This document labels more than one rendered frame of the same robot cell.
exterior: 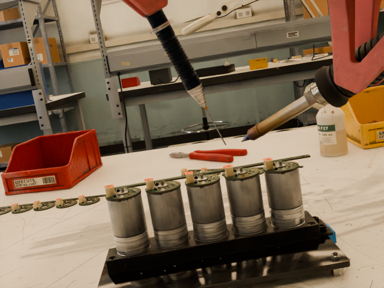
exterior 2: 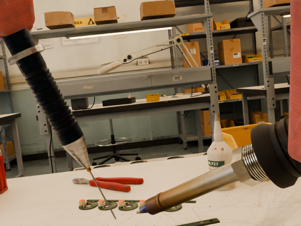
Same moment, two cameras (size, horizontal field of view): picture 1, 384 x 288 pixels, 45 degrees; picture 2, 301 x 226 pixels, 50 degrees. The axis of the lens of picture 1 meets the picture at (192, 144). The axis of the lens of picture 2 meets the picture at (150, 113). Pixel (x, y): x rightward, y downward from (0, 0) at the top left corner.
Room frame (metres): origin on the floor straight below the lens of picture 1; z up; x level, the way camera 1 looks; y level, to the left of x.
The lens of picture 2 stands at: (0.15, -0.02, 0.90)
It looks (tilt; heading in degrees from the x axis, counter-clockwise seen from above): 5 degrees down; 351
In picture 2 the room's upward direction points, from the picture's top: 6 degrees counter-clockwise
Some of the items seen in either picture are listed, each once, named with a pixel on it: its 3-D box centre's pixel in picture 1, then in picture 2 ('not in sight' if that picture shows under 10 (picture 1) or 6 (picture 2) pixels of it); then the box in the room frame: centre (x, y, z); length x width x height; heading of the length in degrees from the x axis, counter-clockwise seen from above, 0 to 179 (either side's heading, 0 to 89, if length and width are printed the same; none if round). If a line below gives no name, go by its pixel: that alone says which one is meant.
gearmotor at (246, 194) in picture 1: (246, 206); not in sight; (0.31, -0.03, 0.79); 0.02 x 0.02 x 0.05
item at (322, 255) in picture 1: (216, 264); not in sight; (0.29, 0.00, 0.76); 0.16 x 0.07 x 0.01; 91
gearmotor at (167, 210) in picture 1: (168, 219); not in sight; (0.31, 0.02, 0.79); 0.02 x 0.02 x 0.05
